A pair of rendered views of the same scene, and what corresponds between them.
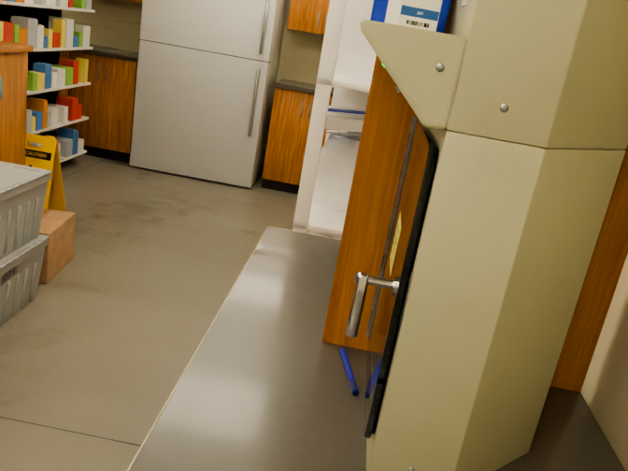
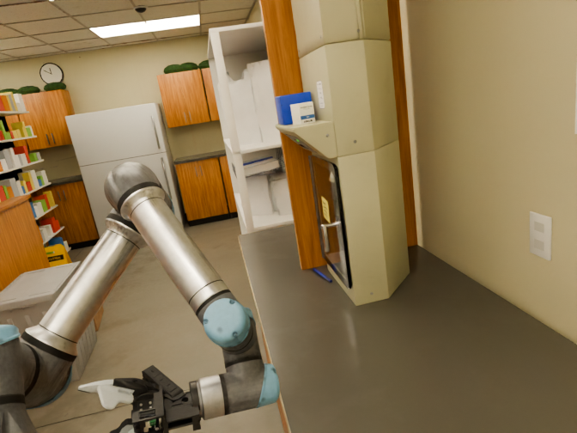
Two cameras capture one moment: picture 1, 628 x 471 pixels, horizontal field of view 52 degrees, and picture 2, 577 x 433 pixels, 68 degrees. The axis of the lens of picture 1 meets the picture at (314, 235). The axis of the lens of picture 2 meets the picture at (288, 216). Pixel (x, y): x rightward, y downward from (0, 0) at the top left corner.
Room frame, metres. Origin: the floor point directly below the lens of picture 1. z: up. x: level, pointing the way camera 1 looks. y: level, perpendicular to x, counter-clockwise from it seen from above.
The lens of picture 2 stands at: (-0.43, 0.26, 1.59)
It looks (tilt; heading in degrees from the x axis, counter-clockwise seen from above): 15 degrees down; 349
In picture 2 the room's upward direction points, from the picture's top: 9 degrees counter-clockwise
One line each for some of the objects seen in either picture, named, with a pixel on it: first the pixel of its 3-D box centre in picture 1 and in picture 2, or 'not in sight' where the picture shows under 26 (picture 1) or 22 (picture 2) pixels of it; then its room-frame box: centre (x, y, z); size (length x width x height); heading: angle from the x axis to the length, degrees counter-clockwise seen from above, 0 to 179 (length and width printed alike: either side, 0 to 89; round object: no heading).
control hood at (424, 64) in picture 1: (399, 68); (303, 139); (0.88, -0.07, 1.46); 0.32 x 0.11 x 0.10; 178
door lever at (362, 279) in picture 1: (369, 306); (330, 235); (0.77, -0.09, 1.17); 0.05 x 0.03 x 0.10; 87
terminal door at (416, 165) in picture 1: (394, 264); (329, 217); (0.87, -0.12, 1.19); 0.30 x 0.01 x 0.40; 177
